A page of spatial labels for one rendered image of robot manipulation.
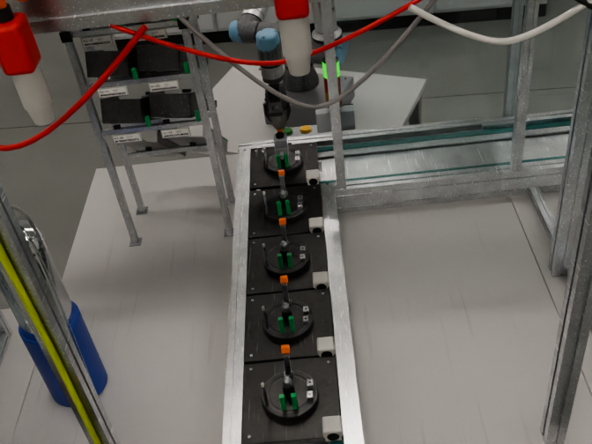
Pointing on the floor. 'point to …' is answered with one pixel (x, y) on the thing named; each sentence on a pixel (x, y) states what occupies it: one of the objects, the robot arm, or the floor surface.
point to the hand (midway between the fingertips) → (280, 129)
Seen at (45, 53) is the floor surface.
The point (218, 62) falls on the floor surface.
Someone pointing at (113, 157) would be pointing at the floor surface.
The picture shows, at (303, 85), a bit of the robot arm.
